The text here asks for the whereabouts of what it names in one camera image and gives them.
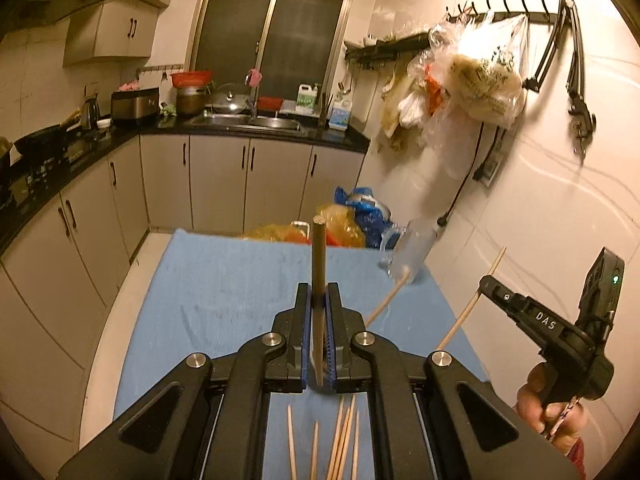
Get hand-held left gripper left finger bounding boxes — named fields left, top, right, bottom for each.
left=57, top=282, right=313, bottom=480

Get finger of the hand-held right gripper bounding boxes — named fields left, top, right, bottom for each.
left=478, top=275, right=581, bottom=348

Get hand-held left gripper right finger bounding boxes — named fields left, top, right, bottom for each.
left=325, top=282, right=583, bottom=480

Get slim wooden chopstick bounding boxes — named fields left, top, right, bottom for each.
left=434, top=246, right=507, bottom=351
left=312, top=215, right=328, bottom=388
left=364, top=267, right=413, bottom=327

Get bunch of chopsticks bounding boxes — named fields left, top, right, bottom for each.
left=286, top=394, right=362, bottom=480

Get clear plastic mug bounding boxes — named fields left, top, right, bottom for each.
left=379, top=215, right=442, bottom=286

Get person's right forearm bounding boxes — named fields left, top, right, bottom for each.
left=565, top=437, right=588, bottom=478

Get person's right hand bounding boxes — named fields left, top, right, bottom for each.
left=515, top=362, right=586, bottom=456

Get blue table cloth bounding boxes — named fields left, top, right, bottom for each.
left=114, top=229, right=488, bottom=480

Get yellow plastic bag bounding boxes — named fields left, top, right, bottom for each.
left=240, top=203, right=367, bottom=248

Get blue plastic bag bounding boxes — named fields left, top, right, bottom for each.
left=334, top=186, right=396, bottom=250

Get white power strip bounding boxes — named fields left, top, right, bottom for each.
left=472, top=135, right=503, bottom=188

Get white lower cabinets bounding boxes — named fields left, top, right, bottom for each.
left=0, top=132, right=368, bottom=441

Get white cabinets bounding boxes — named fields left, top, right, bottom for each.
left=0, top=132, right=368, bottom=441
left=57, top=0, right=186, bottom=66

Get black kitchen countertop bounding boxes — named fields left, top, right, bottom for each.
left=0, top=112, right=371, bottom=256

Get blue label detergent bottle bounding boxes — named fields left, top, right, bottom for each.
left=327, top=91, right=352, bottom=131

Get black counter utensil cage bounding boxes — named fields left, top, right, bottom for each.
left=317, top=92, right=335, bottom=128

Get bunch of hanging plastic bags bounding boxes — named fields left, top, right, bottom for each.
left=380, top=55, right=466, bottom=161

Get steel sink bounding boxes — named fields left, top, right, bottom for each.
left=191, top=111, right=307, bottom=133

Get printed clear plastic bag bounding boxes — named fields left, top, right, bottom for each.
left=429, top=12, right=531, bottom=128

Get green label detergent bottle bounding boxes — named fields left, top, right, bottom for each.
left=295, top=82, right=321, bottom=114

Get steel faucet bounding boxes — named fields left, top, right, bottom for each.
left=244, top=72, right=261, bottom=121

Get glass pot lid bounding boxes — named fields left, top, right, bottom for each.
left=207, top=82, right=249, bottom=115

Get brown pot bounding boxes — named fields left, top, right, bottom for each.
left=175, top=86, right=208, bottom=117

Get large red basin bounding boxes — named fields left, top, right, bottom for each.
left=170, top=70, right=213, bottom=89

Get steel countertop appliance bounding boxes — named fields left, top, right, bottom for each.
left=110, top=87, right=161, bottom=127

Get gas stove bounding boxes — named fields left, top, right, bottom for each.
left=0, top=135, right=101, bottom=186

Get steel kettle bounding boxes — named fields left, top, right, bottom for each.
left=80, top=96, right=101, bottom=131

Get kitchen window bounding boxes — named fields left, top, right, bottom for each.
left=187, top=0, right=361, bottom=103

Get black frying pan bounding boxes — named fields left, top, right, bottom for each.
left=14, top=125, right=68, bottom=157

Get white upper cabinets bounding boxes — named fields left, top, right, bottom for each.
left=57, top=0, right=186, bottom=66

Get braided wrist cord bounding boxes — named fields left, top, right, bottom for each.
left=545, top=395, right=583, bottom=443

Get black power cable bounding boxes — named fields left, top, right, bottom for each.
left=437, top=122, right=486, bottom=226

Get black wall hook rail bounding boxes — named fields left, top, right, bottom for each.
left=445, top=0, right=563, bottom=28

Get black wall shelf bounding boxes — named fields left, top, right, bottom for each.
left=344, top=30, right=433, bottom=68

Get small wall hook rail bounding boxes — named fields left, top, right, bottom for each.
left=136, top=64, right=185, bottom=81

